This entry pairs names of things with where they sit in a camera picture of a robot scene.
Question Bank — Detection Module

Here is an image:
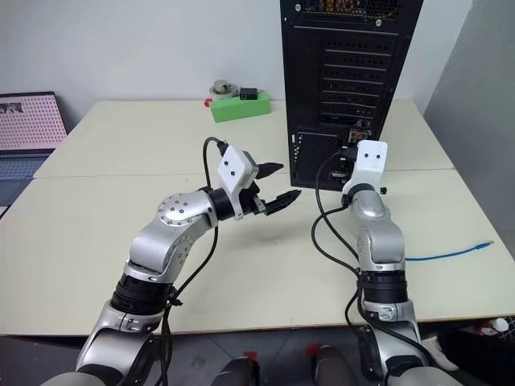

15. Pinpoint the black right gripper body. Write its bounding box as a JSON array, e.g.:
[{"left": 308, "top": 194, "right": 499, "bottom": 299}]
[{"left": 338, "top": 158, "right": 356, "bottom": 187}]

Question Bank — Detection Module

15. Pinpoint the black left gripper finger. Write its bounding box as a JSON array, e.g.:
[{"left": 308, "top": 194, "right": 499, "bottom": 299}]
[
  {"left": 263, "top": 189, "right": 303, "bottom": 216},
  {"left": 257, "top": 162, "right": 285, "bottom": 182}
]

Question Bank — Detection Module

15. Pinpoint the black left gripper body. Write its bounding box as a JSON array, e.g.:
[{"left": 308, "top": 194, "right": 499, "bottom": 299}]
[{"left": 240, "top": 162, "right": 270, "bottom": 217}]

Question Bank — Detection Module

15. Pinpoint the black computer tower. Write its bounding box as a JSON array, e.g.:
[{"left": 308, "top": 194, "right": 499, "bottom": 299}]
[{"left": 280, "top": 0, "right": 425, "bottom": 193}]

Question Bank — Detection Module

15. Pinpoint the green rectangular block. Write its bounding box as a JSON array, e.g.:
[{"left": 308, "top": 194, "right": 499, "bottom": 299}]
[{"left": 209, "top": 92, "right": 273, "bottom": 124}]

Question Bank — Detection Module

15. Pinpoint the grey tape roll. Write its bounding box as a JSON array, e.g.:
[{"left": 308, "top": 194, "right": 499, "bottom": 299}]
[{"left": 208, "top": 80, "right": 238, "bottom": 100}]

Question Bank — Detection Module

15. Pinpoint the grey partition panel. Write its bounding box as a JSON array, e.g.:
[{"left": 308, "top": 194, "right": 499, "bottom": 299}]
[{"left": 423, "top": 0, "right": 515, "bottom": 258}]

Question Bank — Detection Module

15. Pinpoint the dark rounded shape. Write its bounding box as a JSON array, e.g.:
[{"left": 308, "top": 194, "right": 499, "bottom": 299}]
[{"left": 211, "top": 357, "right": 261, "bottom": 386}]

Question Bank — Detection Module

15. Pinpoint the white crumpled cloth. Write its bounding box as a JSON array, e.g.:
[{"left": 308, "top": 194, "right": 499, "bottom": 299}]
[{"left": 418, "top": 335, "right": 460, "bottom": 372}]

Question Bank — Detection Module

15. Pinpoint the black bag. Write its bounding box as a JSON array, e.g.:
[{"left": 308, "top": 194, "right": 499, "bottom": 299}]
[{"left": 437, "top": 316, "right": 515, "bottom": 386}]

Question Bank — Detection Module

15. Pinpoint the laptop with pink screen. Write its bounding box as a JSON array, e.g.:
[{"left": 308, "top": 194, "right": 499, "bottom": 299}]
[{"left": 0, "top": 91, "right": 68, "bottom": 219}]

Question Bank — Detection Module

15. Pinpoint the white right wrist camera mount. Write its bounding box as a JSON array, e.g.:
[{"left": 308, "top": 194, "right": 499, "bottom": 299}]
[{"left": 346, "top": 139, "right": 389, "bottom": 192}]

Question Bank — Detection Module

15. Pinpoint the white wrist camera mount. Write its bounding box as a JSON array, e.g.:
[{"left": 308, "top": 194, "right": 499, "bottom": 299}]
[
  {"left": 346, "top": 139, "right": 389, "bottom": 192},
  {"left": 216, "top": 146, "right": 259, "bottom": 223}
]

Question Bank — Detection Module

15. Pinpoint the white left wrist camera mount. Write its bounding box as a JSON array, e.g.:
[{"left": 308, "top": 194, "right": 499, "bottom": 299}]
[{"left": 216, "top": 146, "right": 259, "bottom": 223}]

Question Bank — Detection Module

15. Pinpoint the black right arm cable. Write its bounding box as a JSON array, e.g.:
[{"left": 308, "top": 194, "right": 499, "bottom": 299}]
[{"left": 309, "top": 146, "right": 427, "bottom": 386}]

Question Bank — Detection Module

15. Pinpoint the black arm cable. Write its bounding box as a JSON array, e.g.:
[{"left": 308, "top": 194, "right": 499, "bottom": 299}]
[
  {"left": 309, "top": 146, "right": 427, "bottom": 386},
  {"left": 159, "top": 136, "right": 230, "bottom": 386}
]

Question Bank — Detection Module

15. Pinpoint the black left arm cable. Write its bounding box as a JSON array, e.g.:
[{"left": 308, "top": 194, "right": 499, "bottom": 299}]
[{"left": 159, "top": 136, "right": 230, "bottom": 386}]

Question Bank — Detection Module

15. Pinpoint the blue ethernet cable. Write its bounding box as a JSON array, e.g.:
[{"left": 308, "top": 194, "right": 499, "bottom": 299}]
[{"left": 404, "top": 240, "right": 495, "bottom": 263}]

